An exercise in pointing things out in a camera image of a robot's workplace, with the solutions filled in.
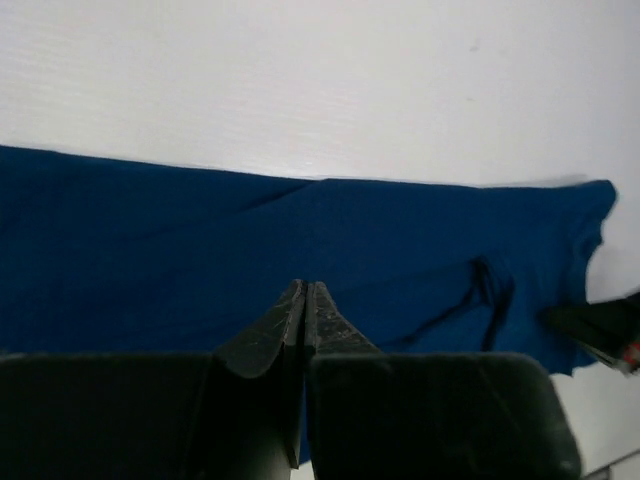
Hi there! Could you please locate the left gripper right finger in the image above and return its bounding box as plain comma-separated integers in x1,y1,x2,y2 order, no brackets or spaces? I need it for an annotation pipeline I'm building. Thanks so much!
305,283,582,479

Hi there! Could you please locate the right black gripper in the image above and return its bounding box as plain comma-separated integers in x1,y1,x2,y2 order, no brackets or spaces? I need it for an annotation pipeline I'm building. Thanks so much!
542,292,639,375

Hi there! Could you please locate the blue t shirt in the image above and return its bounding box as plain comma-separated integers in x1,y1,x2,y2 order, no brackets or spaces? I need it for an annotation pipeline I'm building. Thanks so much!
1,147,616,374

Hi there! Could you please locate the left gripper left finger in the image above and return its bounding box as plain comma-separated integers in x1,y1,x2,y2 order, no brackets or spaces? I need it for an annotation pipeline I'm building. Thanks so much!
1,280,306,479

